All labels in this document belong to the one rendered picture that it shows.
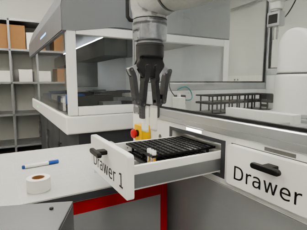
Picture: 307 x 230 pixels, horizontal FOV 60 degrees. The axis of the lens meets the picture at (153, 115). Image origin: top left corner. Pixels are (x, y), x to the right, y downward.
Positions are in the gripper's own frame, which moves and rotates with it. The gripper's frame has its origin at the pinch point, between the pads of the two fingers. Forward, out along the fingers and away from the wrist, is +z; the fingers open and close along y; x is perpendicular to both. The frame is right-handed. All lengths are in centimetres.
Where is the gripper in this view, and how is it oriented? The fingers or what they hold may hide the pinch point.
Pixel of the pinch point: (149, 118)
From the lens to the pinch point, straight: 73.2
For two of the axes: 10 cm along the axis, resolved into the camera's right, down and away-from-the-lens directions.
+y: -8.7, 0.5, -4.9
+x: 4.9, 1.1, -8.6
